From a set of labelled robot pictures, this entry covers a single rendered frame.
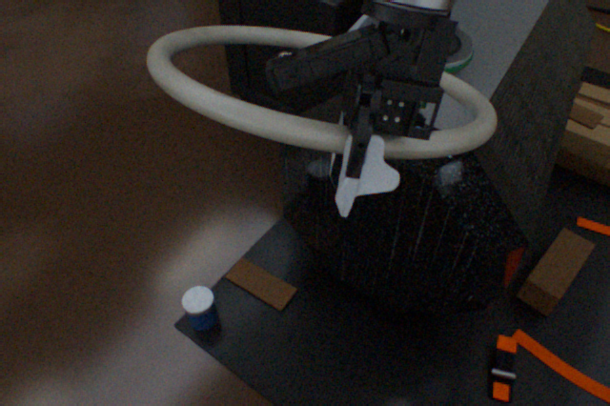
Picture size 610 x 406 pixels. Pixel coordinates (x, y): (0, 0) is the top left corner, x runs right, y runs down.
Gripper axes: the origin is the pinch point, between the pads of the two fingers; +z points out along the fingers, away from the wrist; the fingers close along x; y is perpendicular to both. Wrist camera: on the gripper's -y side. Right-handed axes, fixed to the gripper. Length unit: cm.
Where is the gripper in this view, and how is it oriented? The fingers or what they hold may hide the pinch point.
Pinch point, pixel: (335, 191)
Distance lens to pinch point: 55.2
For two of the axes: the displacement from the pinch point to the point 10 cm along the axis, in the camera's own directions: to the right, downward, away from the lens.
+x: -0.8, -4.9, 8.7
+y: 9.8, 1.2, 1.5
